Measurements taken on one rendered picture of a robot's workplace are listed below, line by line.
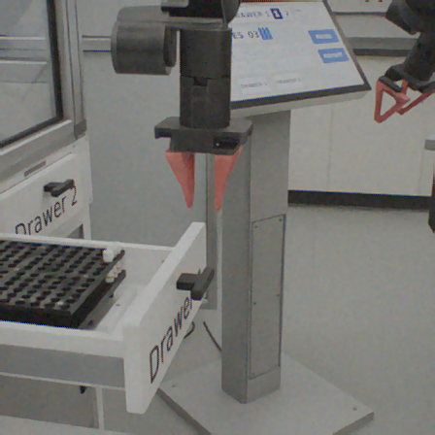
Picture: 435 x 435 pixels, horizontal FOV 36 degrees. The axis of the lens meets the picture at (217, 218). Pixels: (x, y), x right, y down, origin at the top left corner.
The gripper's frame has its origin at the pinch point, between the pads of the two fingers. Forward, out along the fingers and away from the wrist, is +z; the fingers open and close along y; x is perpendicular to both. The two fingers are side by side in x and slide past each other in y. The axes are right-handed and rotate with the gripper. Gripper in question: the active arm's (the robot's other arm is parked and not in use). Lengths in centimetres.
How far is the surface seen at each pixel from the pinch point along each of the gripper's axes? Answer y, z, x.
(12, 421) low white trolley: 19.4, 24.0, 13.8
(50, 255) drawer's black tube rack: 20.9, 9.9, -2.1
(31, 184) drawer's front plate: 34.2, 7.7, -23.6
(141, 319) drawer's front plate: 2.5, 7.1, 16.6
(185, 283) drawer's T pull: 1.1, 8.7, 4.3
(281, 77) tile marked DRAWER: 2, -2, -92
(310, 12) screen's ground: -3, -16, -116
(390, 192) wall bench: -41, 87, -294
